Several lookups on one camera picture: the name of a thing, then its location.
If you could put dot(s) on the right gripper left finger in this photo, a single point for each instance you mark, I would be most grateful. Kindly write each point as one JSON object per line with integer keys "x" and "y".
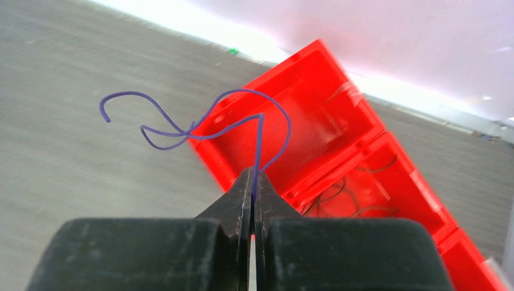
{"x": 207, "y": 252}

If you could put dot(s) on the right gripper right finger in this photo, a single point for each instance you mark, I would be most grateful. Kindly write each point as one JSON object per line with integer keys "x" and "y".
{"x": 298, "y": 253}

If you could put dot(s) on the red four-compartment bin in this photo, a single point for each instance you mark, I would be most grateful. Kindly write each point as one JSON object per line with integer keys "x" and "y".
{"x": 331, "y": 156}

